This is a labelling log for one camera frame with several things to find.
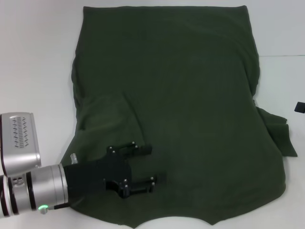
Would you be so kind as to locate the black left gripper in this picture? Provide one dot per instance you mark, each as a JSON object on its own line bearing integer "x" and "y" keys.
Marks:
{"x": 95, "y": 174}

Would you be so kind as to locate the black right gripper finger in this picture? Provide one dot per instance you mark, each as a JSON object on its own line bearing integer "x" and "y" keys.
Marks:
{"x": 300, "y": 107}

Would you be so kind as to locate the dark green shirt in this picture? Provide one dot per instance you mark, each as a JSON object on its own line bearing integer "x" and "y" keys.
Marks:
{"x": 178, "y": 83}

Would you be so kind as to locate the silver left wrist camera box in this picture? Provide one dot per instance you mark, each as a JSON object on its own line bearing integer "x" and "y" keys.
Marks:
{"x": 21, "y": 148}

